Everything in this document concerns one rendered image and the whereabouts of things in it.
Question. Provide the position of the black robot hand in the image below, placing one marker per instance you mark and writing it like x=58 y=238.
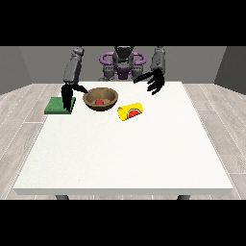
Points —
x=155 y=80
x=66 y=94

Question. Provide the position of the green square pad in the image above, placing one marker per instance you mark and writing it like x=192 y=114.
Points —
x=59 y=105

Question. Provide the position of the small red ball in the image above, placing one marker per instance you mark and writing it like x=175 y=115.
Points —
x=99 y=102

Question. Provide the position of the brown wooden bowl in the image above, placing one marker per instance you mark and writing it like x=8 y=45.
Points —
x=100 y=99

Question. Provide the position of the yellow cup with melon print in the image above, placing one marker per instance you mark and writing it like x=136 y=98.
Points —
x=129 y=111

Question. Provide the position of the grey robot trunk purple rings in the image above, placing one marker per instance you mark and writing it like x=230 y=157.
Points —
x=122 y=65

